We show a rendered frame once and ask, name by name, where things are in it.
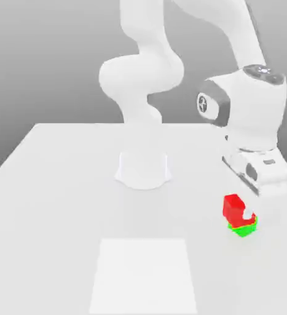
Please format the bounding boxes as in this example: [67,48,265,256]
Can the small red cube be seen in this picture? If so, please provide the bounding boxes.
[222,193,258,229]

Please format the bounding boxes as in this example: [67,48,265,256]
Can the small green cube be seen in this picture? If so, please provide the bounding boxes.
[227,215,259,239]

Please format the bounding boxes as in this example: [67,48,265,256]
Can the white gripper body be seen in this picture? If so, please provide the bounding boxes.
[221,146,287,198]

